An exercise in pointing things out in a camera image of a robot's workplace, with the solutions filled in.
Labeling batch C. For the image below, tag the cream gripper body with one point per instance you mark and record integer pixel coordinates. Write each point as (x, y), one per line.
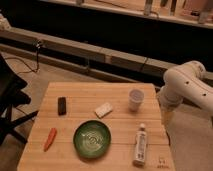
(167, 115)

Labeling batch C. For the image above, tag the black office chair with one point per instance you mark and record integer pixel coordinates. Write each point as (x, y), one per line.
(11, 95)

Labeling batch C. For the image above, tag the orange carrot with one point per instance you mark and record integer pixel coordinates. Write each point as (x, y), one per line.
(50, 139)

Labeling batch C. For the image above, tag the green ceramic plate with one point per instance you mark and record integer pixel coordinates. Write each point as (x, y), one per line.
(92, 139)

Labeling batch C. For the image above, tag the small wooden table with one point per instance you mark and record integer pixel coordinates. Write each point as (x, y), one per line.
(81, 101)

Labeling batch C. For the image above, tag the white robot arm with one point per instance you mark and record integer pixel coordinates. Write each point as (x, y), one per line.
(184, 81)

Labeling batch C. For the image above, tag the black rectangular block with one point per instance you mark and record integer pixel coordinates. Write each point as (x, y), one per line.
(61, 106)

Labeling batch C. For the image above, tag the white labelled bottle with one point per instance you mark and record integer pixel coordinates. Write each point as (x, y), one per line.
(140, 146)

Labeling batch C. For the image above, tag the translucent plastic cup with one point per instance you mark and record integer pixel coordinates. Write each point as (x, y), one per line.
(136, 98)

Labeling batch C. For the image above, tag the white sponge block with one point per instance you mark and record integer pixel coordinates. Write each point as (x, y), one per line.
(103, 110)

